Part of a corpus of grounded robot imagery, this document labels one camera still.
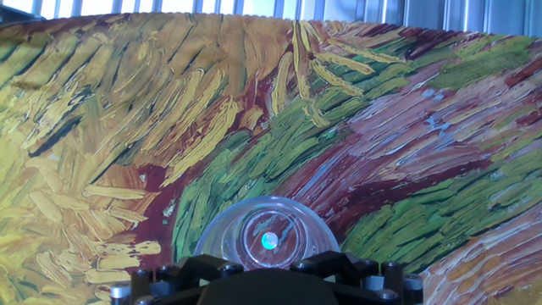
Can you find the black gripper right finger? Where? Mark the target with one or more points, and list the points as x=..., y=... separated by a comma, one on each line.
x=368, y=279

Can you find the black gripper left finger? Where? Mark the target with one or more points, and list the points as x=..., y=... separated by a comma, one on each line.
x=169, y=279

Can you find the blue yellow painted tablecloth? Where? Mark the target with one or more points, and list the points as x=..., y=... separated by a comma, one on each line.
x=296, y=127

